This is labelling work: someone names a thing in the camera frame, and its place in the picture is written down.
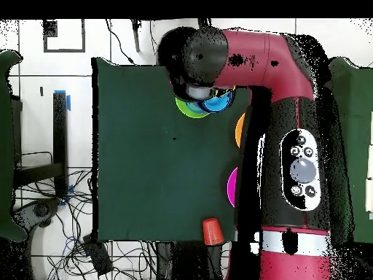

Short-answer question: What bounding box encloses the orange plastic cup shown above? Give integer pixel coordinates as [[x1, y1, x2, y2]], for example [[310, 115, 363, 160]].
[[202, 217, 226, 246]]

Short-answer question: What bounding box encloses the light blue plastic cup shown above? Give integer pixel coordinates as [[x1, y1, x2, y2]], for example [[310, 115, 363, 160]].
[[202, 94, 234, 114]]

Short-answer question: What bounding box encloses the black square floor frame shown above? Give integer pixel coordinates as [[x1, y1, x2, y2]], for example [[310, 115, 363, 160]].
[[42, 19, 86, 54]]

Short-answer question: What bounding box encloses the tangle of cables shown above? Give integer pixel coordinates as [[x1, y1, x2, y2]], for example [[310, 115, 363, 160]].
[[14, 167, 158, 280]]

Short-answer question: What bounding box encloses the light blue plastic bowl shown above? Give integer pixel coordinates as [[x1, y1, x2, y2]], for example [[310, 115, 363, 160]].
[[182, 100, 206, 116]]

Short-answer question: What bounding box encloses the blue tape strip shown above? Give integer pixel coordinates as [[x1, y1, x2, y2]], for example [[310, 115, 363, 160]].
[[54, 89, 71, 112]]

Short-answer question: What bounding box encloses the green plastic bowl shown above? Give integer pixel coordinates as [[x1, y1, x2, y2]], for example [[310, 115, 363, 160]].
[[175, 96, 211, 120]]

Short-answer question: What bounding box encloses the green cloth side table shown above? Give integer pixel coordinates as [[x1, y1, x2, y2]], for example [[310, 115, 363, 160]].
[[329, 56, 373, 244], [0, 50, 27, 243]]

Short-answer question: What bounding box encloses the black stand post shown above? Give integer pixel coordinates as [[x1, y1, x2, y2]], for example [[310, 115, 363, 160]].
[[12, 92, 69, 199]]

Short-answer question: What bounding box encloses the dark green table cloth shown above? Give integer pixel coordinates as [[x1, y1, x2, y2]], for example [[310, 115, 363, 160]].
[[91, 57, 253, 244]]

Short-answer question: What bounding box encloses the black power strip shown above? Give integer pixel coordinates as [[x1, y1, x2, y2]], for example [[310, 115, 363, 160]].
[[82, 233, 114, 277]]

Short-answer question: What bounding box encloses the dark blue plastic bowl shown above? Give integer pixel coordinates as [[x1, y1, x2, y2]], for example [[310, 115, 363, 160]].
[[197, 90, 236, 114]]

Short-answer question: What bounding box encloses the thin black cable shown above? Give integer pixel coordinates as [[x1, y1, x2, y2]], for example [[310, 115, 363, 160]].
[[104, 18, 137, 66]]

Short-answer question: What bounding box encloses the large yellow-orange plastic bowl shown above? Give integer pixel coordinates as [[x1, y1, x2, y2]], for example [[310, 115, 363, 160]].
[[235, 112, 246, 149]]

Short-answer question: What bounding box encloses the large pink plastic bowl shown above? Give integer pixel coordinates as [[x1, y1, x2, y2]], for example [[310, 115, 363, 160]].
[[227, 166, 239, 209]]

